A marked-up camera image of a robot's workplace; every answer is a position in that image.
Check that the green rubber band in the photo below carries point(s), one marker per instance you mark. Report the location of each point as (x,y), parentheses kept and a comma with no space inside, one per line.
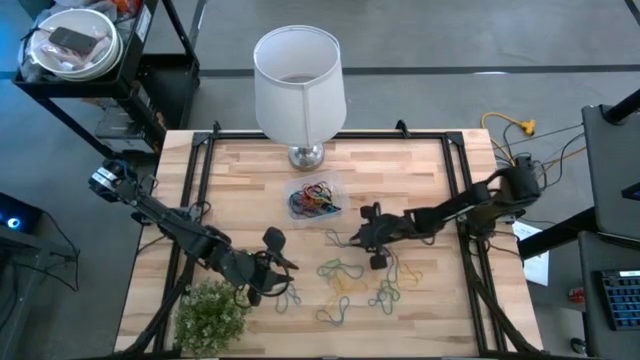
(345,267)

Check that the black utility cart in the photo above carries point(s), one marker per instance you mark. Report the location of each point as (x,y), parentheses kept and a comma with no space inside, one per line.
(165,90)

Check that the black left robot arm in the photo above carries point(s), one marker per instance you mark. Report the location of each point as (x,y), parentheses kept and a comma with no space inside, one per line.
(175,230)

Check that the black pole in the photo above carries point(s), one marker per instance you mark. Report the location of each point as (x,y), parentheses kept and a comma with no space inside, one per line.
(622,107)

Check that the black power adapter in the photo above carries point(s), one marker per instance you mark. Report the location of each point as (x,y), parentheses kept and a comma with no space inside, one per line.
(523,162)

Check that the black frame clamp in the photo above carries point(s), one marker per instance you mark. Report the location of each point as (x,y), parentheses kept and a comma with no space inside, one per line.
(216,127)
(401,127)

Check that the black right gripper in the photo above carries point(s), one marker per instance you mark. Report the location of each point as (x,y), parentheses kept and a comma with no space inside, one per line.
(382,232)

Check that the white paper sheet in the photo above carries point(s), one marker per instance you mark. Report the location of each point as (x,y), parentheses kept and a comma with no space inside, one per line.
(537,267)

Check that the clear plastic bin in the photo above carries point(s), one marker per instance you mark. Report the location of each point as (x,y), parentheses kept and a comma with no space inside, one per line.
(340,177)

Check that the white bowl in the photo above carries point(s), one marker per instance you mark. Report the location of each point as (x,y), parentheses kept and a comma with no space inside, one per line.
(80,19)

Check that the small red object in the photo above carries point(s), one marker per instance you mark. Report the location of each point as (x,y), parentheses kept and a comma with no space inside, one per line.
(576,295)

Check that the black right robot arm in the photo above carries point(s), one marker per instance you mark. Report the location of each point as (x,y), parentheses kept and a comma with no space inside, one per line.
(450,212)

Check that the black computer blue light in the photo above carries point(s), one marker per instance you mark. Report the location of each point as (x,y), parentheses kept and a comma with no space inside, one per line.
(25,212)

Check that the black keyboard blue keys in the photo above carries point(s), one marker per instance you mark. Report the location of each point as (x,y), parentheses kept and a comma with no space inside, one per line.
(622,300)

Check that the dark grey side desk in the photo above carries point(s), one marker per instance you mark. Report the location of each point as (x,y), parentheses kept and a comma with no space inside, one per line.
(590,320)
(612,175)

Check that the white shade silver table lamp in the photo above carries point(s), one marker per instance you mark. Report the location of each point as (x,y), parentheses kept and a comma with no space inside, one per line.
(300,110)

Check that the black smartphone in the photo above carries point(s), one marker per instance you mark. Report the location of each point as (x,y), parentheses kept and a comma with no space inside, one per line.
(72,40)

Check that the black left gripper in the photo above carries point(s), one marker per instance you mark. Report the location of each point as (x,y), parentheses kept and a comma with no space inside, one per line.
(260,272)

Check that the green artificial potted plant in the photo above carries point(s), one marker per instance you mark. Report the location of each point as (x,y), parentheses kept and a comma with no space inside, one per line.
(210,320)

